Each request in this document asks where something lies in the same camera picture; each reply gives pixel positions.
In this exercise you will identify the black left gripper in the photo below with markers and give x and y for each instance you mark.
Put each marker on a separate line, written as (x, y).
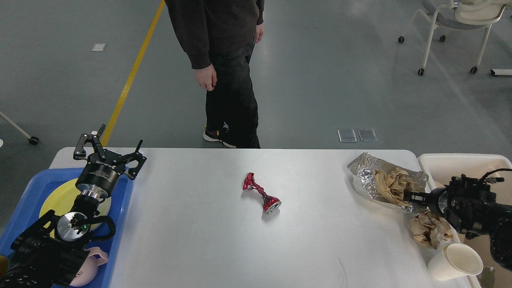
(104, 168)

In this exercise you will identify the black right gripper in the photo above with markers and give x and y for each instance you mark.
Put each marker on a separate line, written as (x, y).
(436, 200)

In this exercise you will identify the brown paper ball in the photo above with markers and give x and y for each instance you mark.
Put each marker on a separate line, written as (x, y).
(392, 186)

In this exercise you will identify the small brown paper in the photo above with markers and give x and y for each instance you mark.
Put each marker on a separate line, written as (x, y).
(430, 230)

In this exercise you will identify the aluminium foil sheet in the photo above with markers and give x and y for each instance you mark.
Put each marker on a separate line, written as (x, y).
(362, 168)

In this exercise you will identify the yellow round plate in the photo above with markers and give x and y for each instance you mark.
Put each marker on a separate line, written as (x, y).
(62, 198)

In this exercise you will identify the pink ribbed mug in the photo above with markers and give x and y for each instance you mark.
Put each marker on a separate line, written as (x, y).
(89, 269)

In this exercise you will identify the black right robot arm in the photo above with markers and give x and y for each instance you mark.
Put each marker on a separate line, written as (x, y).
(470, 207)

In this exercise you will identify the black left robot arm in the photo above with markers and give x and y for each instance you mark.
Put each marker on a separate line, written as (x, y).
(52, 250)

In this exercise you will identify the beige plastic bin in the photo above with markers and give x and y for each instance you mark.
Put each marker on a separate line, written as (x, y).
(441, 167)

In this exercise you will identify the left white chair leg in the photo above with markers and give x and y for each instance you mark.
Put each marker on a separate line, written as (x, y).
(33, 140)

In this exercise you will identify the white paper cup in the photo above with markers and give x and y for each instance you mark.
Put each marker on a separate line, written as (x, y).
(454, 260)

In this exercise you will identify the crushed red can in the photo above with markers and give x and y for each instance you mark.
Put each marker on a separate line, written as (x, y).
(270, 203)

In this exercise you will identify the person in dark clothes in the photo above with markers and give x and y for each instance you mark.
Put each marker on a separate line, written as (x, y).
(219, 37)

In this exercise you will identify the white wheeled chair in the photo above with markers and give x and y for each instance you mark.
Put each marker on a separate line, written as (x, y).
(458, 15)

